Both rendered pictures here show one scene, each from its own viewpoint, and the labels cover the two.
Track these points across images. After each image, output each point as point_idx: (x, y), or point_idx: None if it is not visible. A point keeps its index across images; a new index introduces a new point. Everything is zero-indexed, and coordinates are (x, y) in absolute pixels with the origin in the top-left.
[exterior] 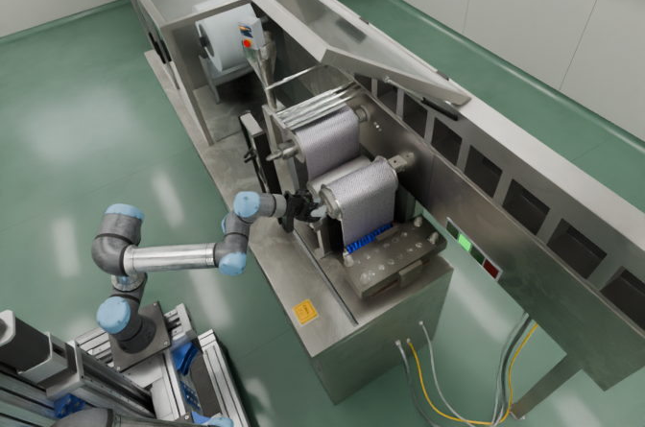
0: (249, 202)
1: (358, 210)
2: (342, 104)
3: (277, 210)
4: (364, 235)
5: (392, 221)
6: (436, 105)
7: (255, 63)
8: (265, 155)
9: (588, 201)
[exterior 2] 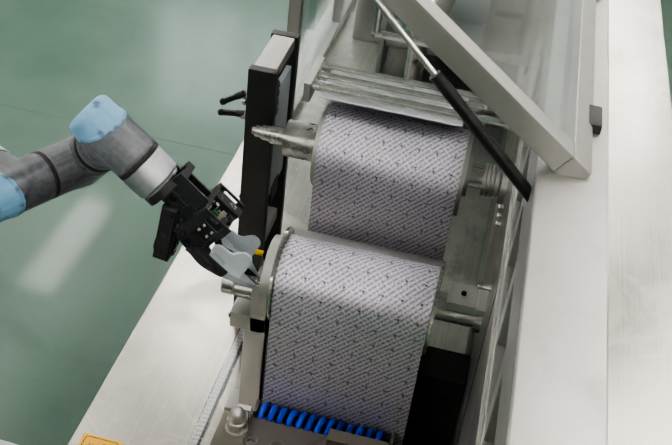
0: (92, 113)
1: (315, 328)
2: (455, 120)
3: (139, 175)
4: (317, 413)
5: (399, 437)
6: (468, 111)
7: None
8: (257, 124)
9: (524, 444)
